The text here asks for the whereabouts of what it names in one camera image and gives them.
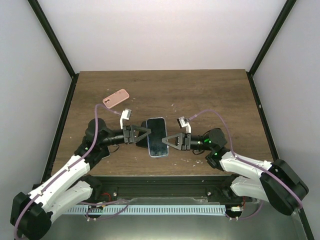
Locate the black phone case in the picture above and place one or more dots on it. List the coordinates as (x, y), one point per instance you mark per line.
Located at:
(144, 142)

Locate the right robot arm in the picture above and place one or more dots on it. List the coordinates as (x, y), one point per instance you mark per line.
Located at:
(274, 182)

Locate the black aluminium front rail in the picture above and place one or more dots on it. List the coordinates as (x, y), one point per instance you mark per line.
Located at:
(214, 188)

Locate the clear magsafe phone case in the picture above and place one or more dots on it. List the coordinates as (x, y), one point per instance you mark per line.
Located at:
(157, 156)

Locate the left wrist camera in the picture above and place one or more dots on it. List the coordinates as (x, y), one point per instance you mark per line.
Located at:
(125, 116)

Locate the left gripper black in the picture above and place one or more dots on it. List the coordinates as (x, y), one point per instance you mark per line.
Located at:
(132, 129)

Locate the black frame post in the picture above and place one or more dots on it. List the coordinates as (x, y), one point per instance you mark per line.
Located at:
(280, 20)
(43, 20)

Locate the right black frame post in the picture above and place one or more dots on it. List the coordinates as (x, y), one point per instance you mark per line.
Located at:
(280, 20)

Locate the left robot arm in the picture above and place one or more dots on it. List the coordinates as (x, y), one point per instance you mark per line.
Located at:
(32, 214)

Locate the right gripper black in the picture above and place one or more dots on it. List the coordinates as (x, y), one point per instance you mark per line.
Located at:
(181, 139)

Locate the left black frame post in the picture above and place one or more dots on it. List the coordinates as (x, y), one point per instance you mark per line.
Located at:
(43, 20)

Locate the pink phone case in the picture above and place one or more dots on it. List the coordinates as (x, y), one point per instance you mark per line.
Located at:
(115, 98)

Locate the light blue cable duct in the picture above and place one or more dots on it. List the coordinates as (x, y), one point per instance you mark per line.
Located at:
(202, 210)

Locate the white silver smartphone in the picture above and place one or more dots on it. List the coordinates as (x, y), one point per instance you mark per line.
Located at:
(105, 153)

